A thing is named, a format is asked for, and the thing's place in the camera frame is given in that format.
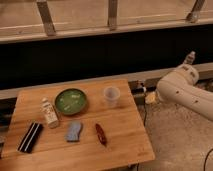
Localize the translucent white cup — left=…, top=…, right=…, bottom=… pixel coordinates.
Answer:
left=103, top=86, right=120, bottom=108

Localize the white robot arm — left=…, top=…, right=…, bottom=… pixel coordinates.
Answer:
left=145, top=64, right=213, bottom=121

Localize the small figurine on ledge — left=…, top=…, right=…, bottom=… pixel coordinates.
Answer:
left=184, top=51, right=196, bottom=65

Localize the wooden table board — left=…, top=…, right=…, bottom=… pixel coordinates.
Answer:
left=0, top=79, right=155, bottom=171

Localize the blue sponge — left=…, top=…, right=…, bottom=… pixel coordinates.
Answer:
left=65, top=121, right=83, bottom=142

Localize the small white bottle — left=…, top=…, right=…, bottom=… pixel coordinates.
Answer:
left=42, top=98, right=59, bottom=129

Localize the black white striped block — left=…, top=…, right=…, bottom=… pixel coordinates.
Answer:
left=18, top=122, right=43, bottom=153

